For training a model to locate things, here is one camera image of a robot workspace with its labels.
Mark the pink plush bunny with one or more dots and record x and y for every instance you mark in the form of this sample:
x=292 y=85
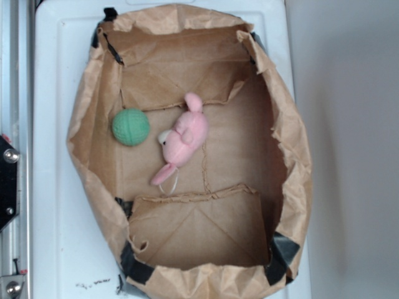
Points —
x=181 y=141

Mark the brown paper bag tray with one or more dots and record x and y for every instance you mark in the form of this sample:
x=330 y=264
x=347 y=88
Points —
x=231 y=222

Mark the green foam ball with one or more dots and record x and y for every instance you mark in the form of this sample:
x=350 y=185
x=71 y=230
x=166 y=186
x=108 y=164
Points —
x=130 y=127

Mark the black metal bracket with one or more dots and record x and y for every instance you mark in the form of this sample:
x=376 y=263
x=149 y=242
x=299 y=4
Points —
x=9 y=182

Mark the aluminium frame rail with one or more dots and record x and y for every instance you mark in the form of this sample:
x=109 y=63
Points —
x=17 y=71

